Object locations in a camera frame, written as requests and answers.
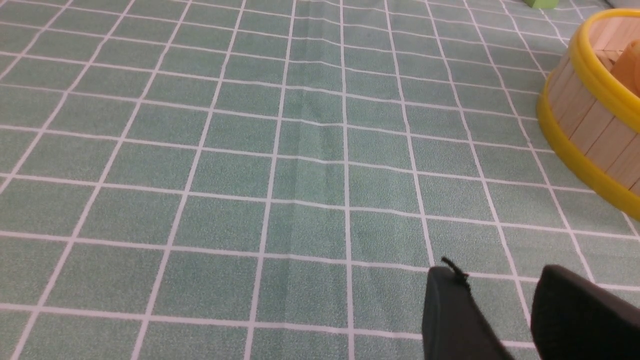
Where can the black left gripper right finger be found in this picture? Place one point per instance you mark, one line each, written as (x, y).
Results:
(575, 319)

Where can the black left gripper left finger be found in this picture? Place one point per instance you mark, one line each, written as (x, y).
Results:
(453, 326)

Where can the yellow rimmed bamboo steamer base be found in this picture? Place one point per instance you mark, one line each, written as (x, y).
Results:
(591, 120)

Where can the brown bun front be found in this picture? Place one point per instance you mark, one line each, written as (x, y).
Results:
(626, 68)

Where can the green checkered tablecloth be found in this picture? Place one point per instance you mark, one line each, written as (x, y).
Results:
(272, 179)

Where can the green foam cube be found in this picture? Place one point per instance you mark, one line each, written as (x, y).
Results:
(541, 4)

